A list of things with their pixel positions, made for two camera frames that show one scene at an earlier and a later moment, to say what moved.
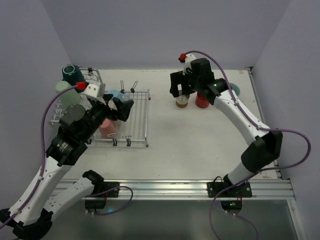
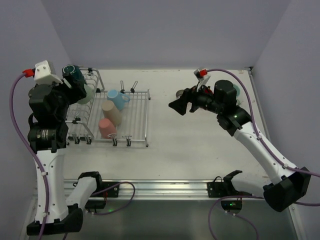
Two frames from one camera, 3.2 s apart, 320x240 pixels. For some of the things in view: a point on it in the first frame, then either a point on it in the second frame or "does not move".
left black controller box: (95, 204) does not move
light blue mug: (122, 96) does not move
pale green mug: (235, 88) does not move
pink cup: (107, 127) does not move
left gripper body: (113, 107) → (75, 85)
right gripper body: (181, 78) → (189, 100)
